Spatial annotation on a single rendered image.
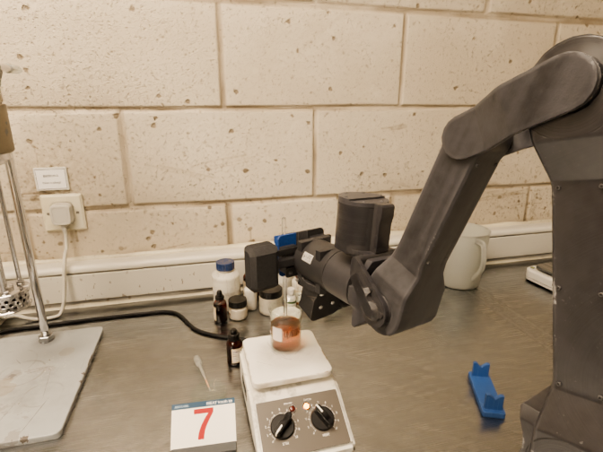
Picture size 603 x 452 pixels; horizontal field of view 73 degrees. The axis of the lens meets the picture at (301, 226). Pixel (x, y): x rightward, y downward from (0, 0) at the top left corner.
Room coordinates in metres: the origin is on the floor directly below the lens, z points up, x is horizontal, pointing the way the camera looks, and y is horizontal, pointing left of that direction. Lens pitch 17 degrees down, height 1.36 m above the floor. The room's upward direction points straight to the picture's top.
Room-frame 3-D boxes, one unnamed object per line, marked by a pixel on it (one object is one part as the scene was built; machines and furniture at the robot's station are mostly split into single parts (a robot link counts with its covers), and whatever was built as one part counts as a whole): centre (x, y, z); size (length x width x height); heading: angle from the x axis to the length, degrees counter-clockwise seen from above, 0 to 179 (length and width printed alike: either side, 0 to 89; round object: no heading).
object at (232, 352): (0.65, 0.12, 0.93); 0.03 x 0.03 x 0.07
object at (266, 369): (0.55, 0.03, 0.98); 0.12 x 0.12 x 0.01; 15
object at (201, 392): (0.54, 0.15, 0.91); 0.06 x 0.06 x 0.02
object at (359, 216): (0.42, -0.08, 1.20); 0.11 x 0.08 x 0.12; 34
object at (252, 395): (0.52, 0.02, 0.94); 0.22 x 0.13 x 0.08; 15
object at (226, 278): (0.86, 0.17, 0.96); 0.06 x 0.06 x 0.11
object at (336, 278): (0.44, -0.07, 1.16); 0.07 x 0.06 x 0.09; 33
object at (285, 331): (0.57, 0.02, 1.02); 0.06 x 0.05 x 0.08; 178
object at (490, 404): (0.56, -0.30, 0.92); 0.10 x 0.03 x 0.04; 171
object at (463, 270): (0.98, -0.42, 0.97); 0.18 x 0.13 x 0.15; 7
